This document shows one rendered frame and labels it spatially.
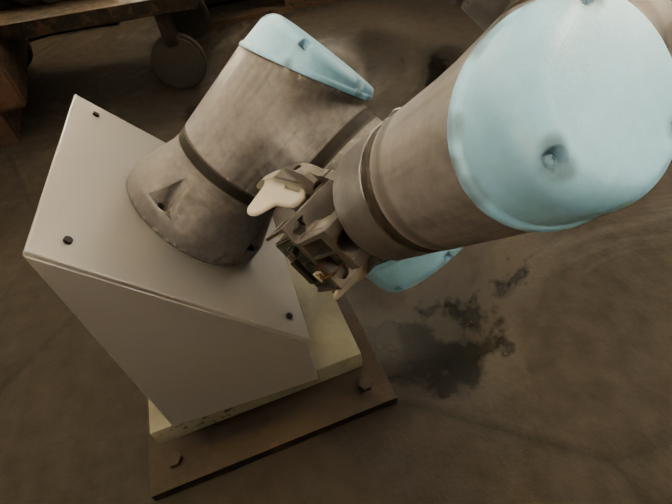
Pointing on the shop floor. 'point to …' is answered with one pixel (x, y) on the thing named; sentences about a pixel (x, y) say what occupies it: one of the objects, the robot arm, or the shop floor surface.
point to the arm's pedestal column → (272, 422)
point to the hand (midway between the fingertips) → (309, 230)
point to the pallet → (258, 9)
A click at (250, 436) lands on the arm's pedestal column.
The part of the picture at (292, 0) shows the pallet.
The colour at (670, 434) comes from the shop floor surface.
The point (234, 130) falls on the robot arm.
